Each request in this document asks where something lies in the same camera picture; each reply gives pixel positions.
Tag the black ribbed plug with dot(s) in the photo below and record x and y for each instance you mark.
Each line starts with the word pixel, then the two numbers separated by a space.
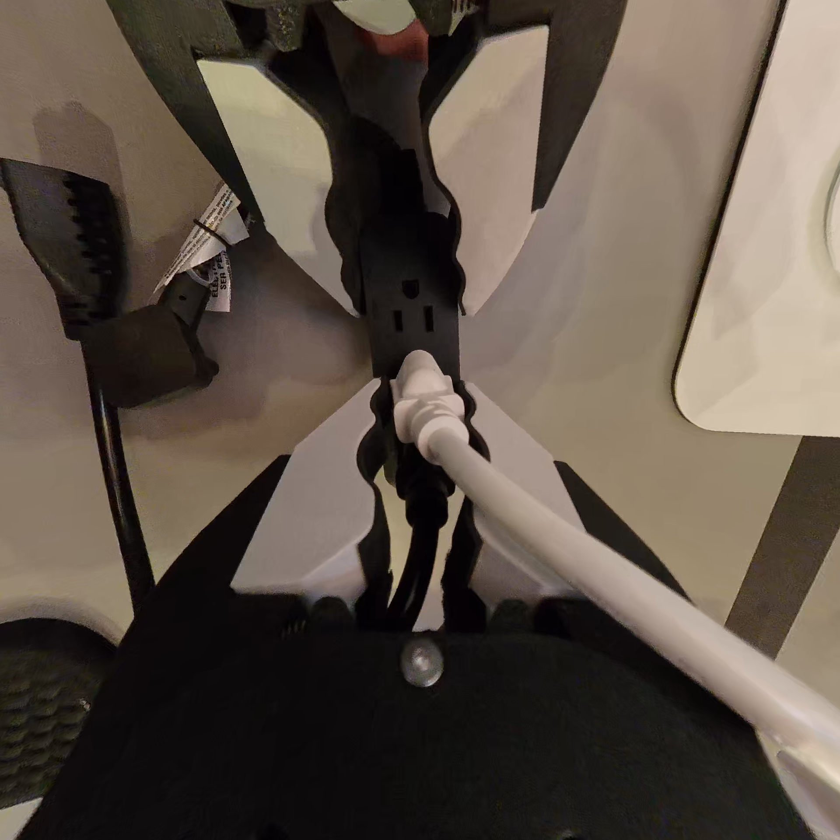
pixel 59 249

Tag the white stand base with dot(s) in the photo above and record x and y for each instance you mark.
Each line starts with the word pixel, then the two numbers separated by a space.
pixel 754 262

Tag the white warning label tag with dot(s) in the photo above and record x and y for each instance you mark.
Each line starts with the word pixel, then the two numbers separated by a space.
pixel 210 229

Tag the black power strip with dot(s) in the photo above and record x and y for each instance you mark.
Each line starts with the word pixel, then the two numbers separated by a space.
pixel 410 262

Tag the dark grey tape strip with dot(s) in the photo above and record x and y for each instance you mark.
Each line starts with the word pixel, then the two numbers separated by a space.
pixel 781 551

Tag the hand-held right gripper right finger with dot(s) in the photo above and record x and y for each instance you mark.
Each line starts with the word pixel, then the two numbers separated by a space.
pixel 518 453

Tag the black flat plug block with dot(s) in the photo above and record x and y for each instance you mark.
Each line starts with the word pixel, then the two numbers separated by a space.
pixel 144 354

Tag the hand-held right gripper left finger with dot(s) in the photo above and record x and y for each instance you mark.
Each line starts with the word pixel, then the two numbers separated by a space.
pixel 315 499

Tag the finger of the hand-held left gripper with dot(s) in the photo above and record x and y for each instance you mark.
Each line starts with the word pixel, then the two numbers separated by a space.
pixel 275 157
pixel 489 170

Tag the dark textured round object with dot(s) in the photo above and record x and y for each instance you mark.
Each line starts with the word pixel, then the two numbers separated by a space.
pixel 39 709

